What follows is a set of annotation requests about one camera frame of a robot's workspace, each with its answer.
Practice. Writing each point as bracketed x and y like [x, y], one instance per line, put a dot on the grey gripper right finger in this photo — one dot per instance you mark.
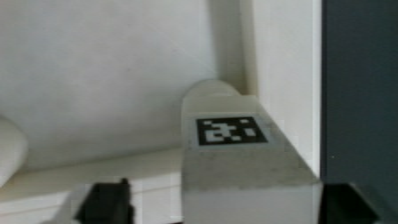
[347, 206]

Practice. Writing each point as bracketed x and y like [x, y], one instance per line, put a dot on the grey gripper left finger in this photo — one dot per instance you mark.
[98, 204]

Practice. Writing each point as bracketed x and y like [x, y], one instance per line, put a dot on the white square tabletop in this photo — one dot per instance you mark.
[102, 59]

